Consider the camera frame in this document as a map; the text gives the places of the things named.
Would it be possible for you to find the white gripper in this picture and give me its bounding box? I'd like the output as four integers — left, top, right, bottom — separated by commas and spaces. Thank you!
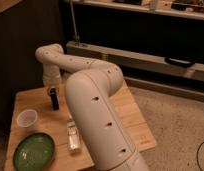
43, 65, 61, 87

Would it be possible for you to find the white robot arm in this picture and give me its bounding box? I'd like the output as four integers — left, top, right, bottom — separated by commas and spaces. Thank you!
35, 44, 149, 171

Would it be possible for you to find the black eraser block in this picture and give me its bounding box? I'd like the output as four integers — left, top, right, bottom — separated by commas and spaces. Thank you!
49, 87, 59, 110

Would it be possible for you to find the white ceramic cup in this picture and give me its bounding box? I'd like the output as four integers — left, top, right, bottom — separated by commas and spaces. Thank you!
16, 109, 38, 132

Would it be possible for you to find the wooden table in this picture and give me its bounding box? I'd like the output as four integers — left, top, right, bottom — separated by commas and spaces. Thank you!
3, 79, 158, 171

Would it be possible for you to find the clear plastic bottle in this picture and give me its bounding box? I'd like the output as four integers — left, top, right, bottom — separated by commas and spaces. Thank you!
67, 118, 81, 154

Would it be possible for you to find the metal pole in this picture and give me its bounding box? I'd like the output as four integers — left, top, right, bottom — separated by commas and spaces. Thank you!
69, 0, 80, 45

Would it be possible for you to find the green plate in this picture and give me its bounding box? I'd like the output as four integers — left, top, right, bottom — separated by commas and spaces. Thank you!
13, 132, 55, 171

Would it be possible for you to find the background shelf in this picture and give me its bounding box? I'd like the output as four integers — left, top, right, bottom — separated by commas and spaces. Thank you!
63, 0, 204, 22

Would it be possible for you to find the metal rail base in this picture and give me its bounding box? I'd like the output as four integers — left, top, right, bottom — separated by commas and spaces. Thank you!
66, 41, 204, 81

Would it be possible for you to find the black handle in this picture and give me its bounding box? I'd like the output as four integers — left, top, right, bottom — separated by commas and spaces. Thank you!
164, 57, 195, 68

